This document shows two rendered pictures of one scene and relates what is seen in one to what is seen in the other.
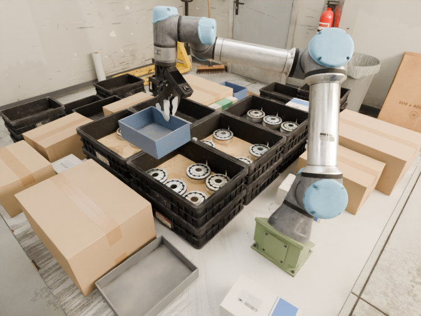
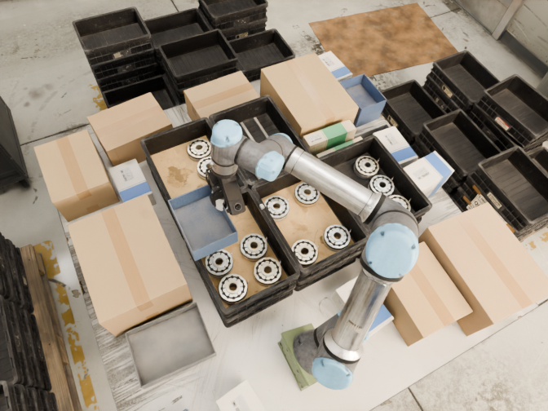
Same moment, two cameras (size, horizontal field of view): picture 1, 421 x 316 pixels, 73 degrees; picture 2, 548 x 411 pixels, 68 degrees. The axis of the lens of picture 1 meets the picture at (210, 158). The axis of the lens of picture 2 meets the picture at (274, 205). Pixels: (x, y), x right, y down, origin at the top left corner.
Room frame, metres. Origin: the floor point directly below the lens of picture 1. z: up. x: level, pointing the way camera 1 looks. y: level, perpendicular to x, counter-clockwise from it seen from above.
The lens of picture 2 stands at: (0.35, -0.16, 2.26)
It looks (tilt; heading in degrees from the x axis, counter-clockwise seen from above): 60 degrees down; 14
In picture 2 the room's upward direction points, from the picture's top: 7 degrees clockwise
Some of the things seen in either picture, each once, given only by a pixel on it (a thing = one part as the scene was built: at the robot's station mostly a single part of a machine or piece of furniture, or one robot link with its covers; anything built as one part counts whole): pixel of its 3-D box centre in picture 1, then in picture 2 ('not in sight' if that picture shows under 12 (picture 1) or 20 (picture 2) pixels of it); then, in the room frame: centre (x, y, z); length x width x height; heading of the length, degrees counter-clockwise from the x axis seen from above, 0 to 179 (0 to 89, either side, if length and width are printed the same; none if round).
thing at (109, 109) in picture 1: (136, 115); (223, 107); (1.59, 0.47, 0.78); 0.30 x 0.22 x 0.16; 140
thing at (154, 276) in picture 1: (148, 279); (170, 343); (0.53, 0.20, 0.73); 0.27 x 0.20 x 0.05; 136
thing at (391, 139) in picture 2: not in sight; (392, 151); (1.69, -0.36, 0.75); 0.20 x 0.12 x 0.09; 45
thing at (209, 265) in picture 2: (173, 187); (218, 262); (0.83, 0.14, 0.86); 0.10 x 0.10 x 0.01
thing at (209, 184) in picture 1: (218, 182); (267, 270); (0.87, -0.03, 0.86); 0.10 x 0.10 x 0.01
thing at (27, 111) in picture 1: (41, 132); (121, 57); (2.06, 1.43, 0.37); 0.40 x 0.30 x 0.45; 138
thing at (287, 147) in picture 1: (266, 123); (369, 190); (1.34, -0.30, 0.87); 0.40 x 0.30 x 0.11; 49
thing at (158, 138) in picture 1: (155, 130); (203, 221); (0.85, 0.19, 1.10); 0.20 x 0.15 x 0.07; 49
